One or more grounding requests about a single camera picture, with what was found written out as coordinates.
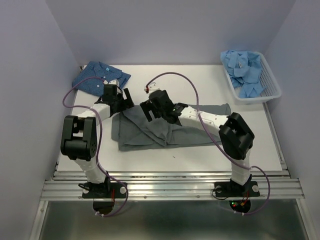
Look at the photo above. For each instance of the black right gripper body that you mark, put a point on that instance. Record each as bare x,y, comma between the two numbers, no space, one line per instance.
159,112

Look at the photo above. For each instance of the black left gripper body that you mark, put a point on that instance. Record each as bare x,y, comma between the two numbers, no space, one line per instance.
119,100

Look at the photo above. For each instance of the grey long sleeve shirt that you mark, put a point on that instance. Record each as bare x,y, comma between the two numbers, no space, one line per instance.
134,132

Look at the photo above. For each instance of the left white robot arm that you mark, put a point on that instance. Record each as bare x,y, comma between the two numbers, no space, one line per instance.
79,140

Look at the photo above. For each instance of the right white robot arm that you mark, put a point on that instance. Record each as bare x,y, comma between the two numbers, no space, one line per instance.
235,135

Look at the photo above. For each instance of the blue checked folded shirt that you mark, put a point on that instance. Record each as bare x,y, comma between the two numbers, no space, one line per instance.
91,78

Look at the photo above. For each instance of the light blue shirt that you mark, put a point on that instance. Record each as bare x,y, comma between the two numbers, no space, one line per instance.
244,69

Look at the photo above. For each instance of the white plastic laundry basket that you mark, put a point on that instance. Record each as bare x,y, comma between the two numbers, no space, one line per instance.
267,80

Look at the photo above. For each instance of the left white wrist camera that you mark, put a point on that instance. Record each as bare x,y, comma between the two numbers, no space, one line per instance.
112,82

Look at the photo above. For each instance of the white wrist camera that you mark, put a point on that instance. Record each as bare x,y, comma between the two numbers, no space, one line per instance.
151,88
112,82

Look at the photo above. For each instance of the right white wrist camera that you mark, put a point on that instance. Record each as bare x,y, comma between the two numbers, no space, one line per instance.
151,88

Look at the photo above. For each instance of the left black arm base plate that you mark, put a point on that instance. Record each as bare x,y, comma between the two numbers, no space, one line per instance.
109,190

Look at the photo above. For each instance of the aluminium front rail frame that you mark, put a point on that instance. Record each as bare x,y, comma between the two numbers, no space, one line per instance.
171,198

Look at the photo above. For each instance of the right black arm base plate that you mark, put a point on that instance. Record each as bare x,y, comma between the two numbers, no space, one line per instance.
230,189

